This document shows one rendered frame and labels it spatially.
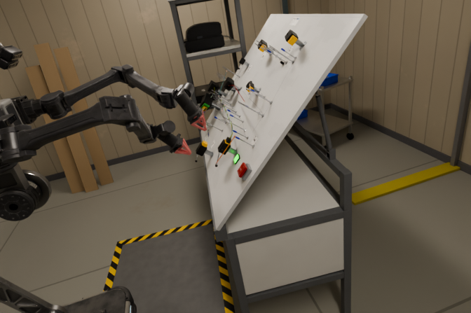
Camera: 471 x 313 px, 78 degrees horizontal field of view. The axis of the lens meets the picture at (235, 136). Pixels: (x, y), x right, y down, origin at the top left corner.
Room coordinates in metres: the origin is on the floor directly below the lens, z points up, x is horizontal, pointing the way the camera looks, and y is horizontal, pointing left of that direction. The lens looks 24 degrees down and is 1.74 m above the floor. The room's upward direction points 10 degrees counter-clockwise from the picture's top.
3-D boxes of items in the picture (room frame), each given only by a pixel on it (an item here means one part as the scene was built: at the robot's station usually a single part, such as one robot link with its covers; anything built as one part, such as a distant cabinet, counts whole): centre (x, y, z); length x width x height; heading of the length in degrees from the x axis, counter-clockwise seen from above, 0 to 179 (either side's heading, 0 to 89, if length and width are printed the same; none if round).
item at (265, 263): (1.62, -0.13, 0.60); 1.17 x 0.58 x 0.40; 6
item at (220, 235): (1.58, 0.19, 0.83); 1.18 x 0.05 x 0.06; 6
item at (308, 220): (1.62, -0.12, 0.40); 1.18 x 0.60 x 0.80; 6
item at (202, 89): (2.46, 0.13, 1.09); 0.35 x 0.33 x 0.07; 6
